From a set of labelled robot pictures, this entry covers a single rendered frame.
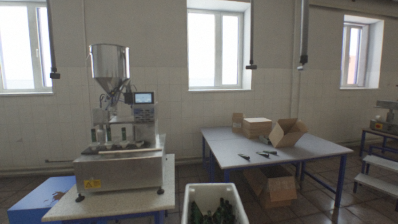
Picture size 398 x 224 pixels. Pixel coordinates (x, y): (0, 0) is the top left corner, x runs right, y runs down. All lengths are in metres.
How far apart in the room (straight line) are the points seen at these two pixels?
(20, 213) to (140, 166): 1.02
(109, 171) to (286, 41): 3.43
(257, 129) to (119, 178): 1.73
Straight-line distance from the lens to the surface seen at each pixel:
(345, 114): 4.78
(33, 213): 1.85
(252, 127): 2.20
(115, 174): 1.26
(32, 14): 4.13
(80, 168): 1.32
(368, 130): 4.38
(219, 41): 3.31
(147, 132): 1.32
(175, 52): 2.73
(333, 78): 4.35
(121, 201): 1.29
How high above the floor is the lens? 1.53
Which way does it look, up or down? 6 degrees down
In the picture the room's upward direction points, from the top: straight up
